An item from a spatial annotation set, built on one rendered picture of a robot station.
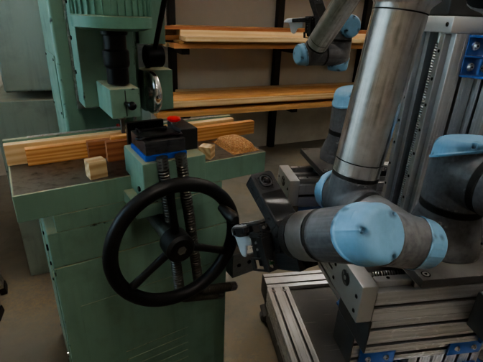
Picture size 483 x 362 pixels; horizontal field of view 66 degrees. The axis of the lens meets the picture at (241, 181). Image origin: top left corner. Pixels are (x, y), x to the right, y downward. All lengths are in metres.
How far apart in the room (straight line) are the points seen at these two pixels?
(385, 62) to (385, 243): 0.25
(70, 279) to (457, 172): 0.83
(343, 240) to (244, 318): 1.35
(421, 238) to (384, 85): 0.21
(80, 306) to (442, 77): 0.99
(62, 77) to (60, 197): 0.40
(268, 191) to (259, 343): 1.14
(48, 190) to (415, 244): 0.67
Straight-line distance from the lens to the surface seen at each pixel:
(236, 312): 1.79
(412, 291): 0.83
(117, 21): 0.88
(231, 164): 0.97
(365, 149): 0.59
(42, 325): 1.90
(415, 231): 0.54
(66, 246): 0.91
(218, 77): 3.51
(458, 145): 0.76
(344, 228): 0.45
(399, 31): 0.57
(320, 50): 1.36
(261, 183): 0.61
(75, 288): 0.97
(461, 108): 1.02
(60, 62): 1.13
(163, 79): 1.18
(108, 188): 0.86
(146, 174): 0.77
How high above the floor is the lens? 1.24
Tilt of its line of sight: 24 degrees down
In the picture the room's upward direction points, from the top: 2 degrees clockwise
